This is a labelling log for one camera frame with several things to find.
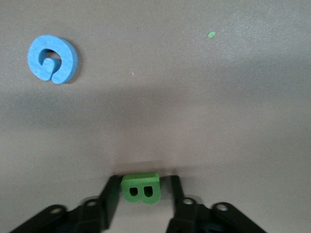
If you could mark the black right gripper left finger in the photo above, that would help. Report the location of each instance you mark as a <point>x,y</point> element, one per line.
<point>92,218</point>

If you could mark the small green foam scrap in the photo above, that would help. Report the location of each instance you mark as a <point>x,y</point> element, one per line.
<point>211,34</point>

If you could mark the blue foam letter G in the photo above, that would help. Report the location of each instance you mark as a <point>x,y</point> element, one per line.
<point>65,58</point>

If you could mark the green foam letter B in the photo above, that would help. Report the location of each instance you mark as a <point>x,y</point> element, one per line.
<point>139,180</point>

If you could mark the brown table cover sheet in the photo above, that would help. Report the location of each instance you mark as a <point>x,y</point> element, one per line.
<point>170,97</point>

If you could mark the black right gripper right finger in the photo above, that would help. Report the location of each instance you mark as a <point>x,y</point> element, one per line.
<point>187,218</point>

